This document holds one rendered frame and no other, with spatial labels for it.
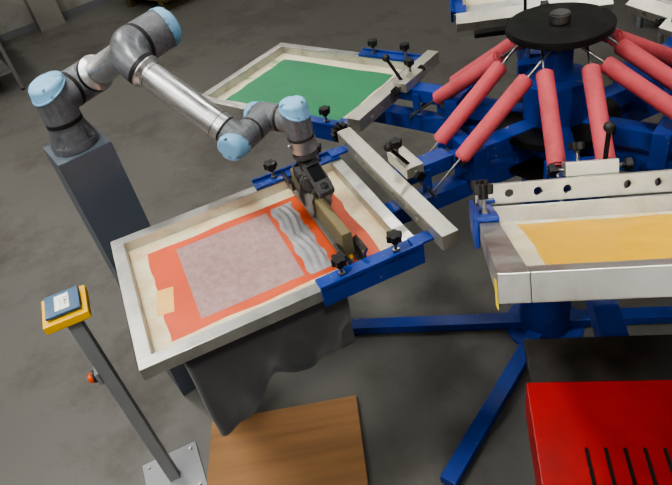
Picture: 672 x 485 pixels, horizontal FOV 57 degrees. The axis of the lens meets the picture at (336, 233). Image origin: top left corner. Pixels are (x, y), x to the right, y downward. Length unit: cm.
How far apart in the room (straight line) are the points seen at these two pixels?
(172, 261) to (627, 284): 141
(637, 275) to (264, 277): 116
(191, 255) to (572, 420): 119
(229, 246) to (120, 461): 120
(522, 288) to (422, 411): 179
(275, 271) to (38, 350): 192
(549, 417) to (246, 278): 93
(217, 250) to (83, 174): 53
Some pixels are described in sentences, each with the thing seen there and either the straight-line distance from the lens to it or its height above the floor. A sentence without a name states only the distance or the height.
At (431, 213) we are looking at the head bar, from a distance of 169.
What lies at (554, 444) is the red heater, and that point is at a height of 111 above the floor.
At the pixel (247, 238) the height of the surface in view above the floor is 96.
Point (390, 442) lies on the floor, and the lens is 246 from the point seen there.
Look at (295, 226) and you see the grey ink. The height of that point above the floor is 96.
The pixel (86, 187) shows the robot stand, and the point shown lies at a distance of 217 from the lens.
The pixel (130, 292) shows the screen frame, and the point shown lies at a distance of 182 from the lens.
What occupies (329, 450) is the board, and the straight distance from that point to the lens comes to 246.
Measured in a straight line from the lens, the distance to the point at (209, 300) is 173.
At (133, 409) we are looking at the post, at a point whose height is 46.
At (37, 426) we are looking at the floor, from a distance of 310.
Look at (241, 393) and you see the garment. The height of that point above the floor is 67.
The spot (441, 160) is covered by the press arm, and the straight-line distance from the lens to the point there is 190.
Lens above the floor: 208
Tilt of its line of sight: 38 degrees down
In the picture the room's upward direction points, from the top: 13 degrees counter-clockwise
